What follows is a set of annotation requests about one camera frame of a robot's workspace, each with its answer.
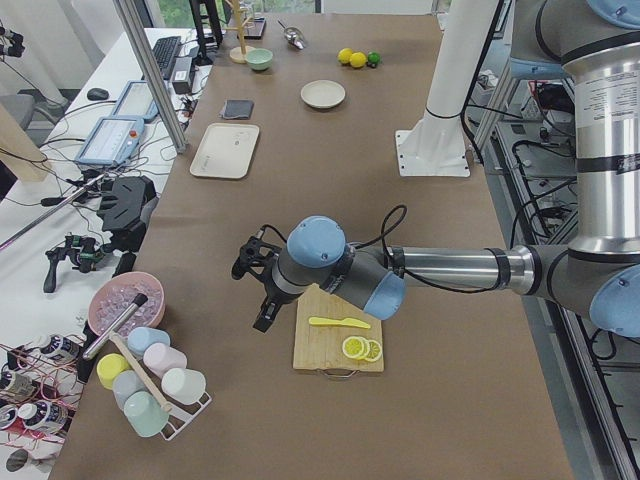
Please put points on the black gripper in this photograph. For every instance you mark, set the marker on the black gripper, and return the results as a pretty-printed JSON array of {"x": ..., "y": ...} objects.
[{"x": 273, "y": 297}]

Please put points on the cream round plate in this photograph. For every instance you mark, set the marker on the cream round plate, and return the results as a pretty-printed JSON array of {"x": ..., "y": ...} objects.
[{"x": 323, "y": 94}]

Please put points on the cream rabbit tray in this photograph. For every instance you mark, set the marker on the cream rabbit tray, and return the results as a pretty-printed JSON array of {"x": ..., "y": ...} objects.
[{"x": 225, "y": 151}]

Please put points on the bamboo cutting board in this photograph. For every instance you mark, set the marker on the bamboo cutting board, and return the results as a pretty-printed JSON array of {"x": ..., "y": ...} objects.
[{"x": 320, "y": 347}]

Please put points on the yellow plastic knife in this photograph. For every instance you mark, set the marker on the yellow plastic knife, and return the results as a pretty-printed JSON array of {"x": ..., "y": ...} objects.
[{"x": 348, "y": 322}]

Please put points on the lemon slices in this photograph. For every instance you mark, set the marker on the lemon slices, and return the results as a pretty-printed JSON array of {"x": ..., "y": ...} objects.
[{"x": 361, "y": 348}]

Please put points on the white cup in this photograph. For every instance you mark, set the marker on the white cup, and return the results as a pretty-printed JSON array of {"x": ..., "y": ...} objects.
[{"x": 184, "y": 385}]

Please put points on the pink cup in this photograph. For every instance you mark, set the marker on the pink cup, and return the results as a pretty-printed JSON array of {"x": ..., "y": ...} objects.
[{"x": 159, "y": 358}]

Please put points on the metal rod black tip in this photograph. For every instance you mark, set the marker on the metal rod black tip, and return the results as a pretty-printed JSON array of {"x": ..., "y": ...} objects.
[{"x": 91, "y": 351}]

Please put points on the blue cup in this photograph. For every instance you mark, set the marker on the blue cup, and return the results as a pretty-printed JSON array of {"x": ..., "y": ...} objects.
[{"x": 141, "y": 338}]

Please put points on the white cup rack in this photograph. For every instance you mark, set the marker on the white cup rack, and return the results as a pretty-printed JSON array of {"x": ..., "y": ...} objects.
[{"x": 181, "y": 416}]

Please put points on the pink bowl of ice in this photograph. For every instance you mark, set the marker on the pink bowl of ice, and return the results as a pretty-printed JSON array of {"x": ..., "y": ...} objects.
[{"x": 118, "y": 294}]

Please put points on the grey cup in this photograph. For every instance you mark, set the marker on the grey cup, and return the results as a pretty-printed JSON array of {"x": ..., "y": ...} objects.
[{"x": 125, "y": 385}]

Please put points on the mint green cup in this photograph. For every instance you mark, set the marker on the mint green cup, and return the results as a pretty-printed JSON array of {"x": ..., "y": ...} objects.
[{"x": 145, "y": 414}]

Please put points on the yellow cup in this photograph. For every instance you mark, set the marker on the yellow cup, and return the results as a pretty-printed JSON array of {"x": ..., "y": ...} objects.
[{"x": 109, "y": 367}]

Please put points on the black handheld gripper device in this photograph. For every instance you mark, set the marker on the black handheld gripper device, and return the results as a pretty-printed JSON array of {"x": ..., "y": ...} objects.
[{"x": 84, "y": 252}]

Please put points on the grey folded cloth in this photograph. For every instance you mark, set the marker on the grey folded cloth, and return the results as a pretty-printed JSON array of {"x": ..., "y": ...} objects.
[{"x": 237, "y": 109}]

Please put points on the near blue teach pendant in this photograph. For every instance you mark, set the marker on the near blue teach pendant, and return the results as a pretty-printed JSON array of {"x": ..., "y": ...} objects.
[{"x": 111, "y": 142}]

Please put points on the blue teach pendant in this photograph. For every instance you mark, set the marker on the blue teach pendant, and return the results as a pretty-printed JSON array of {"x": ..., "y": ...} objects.
[
  {"x": 111, "y": 142},
  {"x": 136, "y": 100}
]

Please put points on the far blue teach pendant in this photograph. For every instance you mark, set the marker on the far blue teach pendant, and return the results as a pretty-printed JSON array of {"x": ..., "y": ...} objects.
[{"x": 136, "y": 100}]

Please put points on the mint green bowl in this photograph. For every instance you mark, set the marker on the mint green bowl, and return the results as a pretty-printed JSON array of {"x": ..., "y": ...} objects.
[{"x": 259, "y": 59}]

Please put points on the wooden mug tree stand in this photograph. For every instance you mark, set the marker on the wooden mug tree stand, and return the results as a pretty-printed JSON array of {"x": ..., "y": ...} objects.
[{"x": 242, "y": 15}]

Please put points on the yellow lemon far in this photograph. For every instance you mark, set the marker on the yellow lemon far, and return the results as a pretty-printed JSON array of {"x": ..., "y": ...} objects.
[{"x": 344, "y": 56}]

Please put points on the yellow lemon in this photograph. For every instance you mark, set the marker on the yellow lemon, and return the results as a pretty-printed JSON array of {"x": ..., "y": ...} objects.
[
  {"x": 344, "y": 56},
  {"x": 358, "y": 60}
]

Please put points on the yellow lemon near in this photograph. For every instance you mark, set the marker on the yellow lemon near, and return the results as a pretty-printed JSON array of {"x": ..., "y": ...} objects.
[{"x": 358, "y": 60}]

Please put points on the metal scoop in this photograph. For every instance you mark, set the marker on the metal scoop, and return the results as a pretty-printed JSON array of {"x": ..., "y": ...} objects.
[{"x": 293, "y": 36}]

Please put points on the green lime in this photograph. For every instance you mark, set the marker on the green lime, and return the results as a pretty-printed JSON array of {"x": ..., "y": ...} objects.
[{"x": 373, "y": 59}]

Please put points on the black computer mouse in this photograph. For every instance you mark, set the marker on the black computer mouse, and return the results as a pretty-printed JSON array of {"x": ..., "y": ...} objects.
[{"x": 97, "y": 94}]

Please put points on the black keyboard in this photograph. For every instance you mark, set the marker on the black keyboard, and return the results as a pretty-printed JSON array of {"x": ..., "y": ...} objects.
[{"x": 165, "y": 51}]

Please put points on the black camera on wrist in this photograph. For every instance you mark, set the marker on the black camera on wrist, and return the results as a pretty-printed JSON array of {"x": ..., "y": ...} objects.
[{"x": 256, "y": 256}]

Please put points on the white camera pillar base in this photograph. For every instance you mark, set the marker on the white camera pillar base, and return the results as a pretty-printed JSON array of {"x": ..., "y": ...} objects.
[{"x": 435, "y": 146}]

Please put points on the aluminium frame post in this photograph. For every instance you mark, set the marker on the aluminium frame post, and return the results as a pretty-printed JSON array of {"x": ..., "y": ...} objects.
[{"x": 127, "y": 12}]

